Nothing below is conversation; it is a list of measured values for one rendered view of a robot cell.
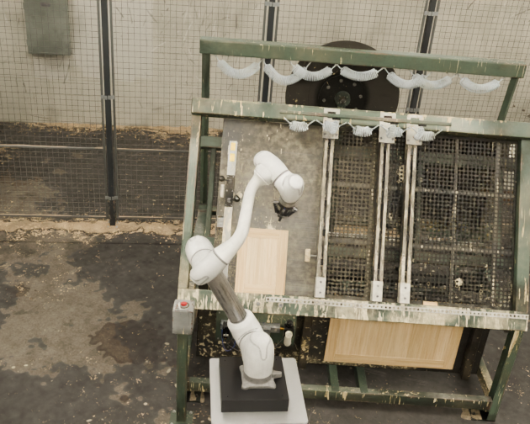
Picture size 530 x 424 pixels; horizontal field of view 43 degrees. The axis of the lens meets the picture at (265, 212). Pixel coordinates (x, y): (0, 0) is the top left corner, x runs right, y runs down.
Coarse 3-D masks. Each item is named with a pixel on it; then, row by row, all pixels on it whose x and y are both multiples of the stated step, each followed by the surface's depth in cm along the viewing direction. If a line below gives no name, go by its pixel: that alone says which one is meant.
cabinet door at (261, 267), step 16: (256, 240) 420; (272, 240) 420; (240, 256) 418; (256, 256) 419; (272, 256) 419; (240, 272) 417; (256, 272) 418; (272, 272) 418; (240, 288) 416; (256, 288) 417; (272, 288) 417
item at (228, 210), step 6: (228, 156) 422; (228, 162) 421; (234, 162) 421; (228, 168) 421; (234, 168) 421; (228, 174) 420; (234, 174) 421; (228, 210) 418; (228, 216) 418; (228, 222) 418; (228, 228) 417; (222, 234) 417; (228, 234) 417; (222, 240) 417
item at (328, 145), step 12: (324, 120) 419; (336, 120) 406; (324, 132) 418; (336, 132) 418; (324, 144) 423; (324, 156) 420; (324, 168) 420; (324, 180) 419; (324, 192) 418; (324, 204) 418; (324, 216) 420; (324, 228) 420; (324, 240) 418; (324, 252) 415; (324, 264) 414; (324, 276) 413; (324, 288) 413
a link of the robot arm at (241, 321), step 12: (192, 240) 335; (204, 240) 333; (192, 252) 326; (216, 276) 339; (216, 288) 342; (228, 288) 346; (228, 300) 348; (228, 312) 353; (240, 312) 354; (228, 324) 361; (240, 324) 356; (252, 324) 359; (240, 336) 358
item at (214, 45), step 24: (216, 48) 444; (240, 48) 443; (264, 48) 443; (288, 48) 443; (312, 48) 443; (336, 48) 446; (456, 72) 450; (480, 72) 449; (504, 72) 449; (504, 120) 476; (336, 192) 474
